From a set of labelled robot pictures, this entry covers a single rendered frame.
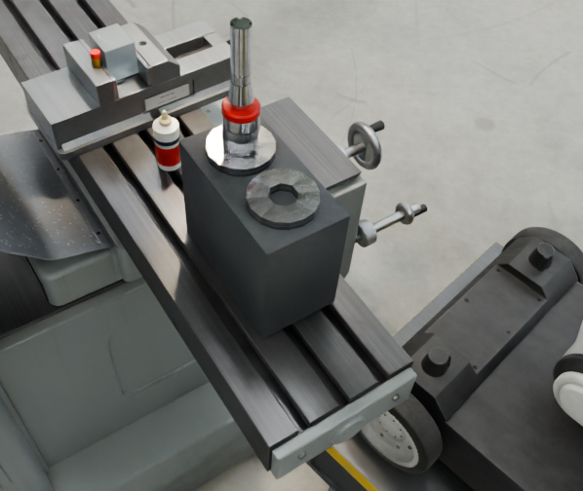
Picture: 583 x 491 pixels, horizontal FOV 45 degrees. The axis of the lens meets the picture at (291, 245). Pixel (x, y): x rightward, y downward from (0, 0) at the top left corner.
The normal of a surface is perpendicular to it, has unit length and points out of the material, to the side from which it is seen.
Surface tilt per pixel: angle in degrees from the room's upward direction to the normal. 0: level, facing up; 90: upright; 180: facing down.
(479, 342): 0
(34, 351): 90
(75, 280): 90
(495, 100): 0
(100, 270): 90
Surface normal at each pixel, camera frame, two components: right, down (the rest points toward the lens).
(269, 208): 0.06, -0.62
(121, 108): 0.58, 0.66
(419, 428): 0.38, -0.22
